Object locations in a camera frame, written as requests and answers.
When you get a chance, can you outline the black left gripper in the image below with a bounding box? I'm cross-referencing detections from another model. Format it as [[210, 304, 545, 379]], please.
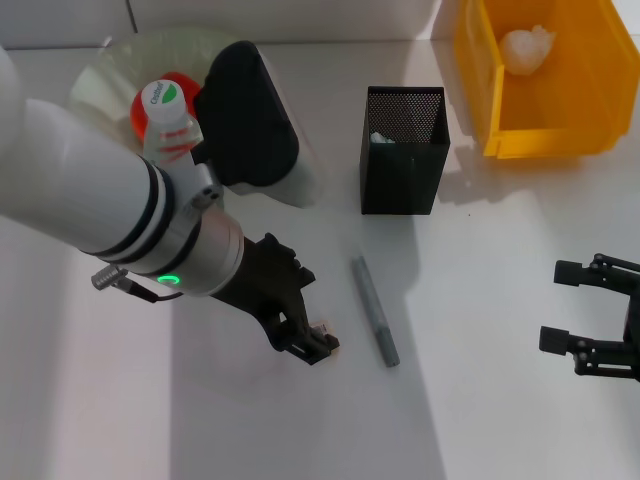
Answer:
[[209, 231, 342, 368]]

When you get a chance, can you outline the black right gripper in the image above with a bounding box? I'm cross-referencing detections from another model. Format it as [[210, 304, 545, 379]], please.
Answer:
[[538, 253, 640, 382]]

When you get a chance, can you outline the beige eraser with barcode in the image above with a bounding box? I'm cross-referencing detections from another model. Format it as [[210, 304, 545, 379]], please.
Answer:
[[312, 319, 342, 361]]

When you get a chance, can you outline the white paper ball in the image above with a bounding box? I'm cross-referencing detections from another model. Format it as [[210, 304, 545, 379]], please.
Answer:
[[499, 22, 558, 77]]

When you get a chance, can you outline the clear green-label water bottle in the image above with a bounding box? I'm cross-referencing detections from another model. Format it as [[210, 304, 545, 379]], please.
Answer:
[[140, 79, 205, 167]]

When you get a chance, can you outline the red-orange orange fruit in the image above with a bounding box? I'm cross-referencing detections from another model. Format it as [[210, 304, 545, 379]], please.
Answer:
[[130, 70, 204, 142]]

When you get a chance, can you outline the grey marker pen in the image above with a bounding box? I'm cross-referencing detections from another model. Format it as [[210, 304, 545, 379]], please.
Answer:
[[349, 255, 401, 369]]

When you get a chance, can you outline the black mesh pen holder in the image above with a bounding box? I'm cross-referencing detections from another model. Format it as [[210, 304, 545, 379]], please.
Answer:
[[359, 85, 452, 217]]

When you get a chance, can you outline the green glass fruit plate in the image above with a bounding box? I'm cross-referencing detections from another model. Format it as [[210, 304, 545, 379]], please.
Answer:
[[69, 28, 262, 152]]

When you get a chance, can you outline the yellow plastic storage bin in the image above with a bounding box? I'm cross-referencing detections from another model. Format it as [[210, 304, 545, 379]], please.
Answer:
[[453, 0, 640, 159]]

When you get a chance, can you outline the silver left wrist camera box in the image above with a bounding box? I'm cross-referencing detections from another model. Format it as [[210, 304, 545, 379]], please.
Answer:
[[192, 40, 319, 209]]

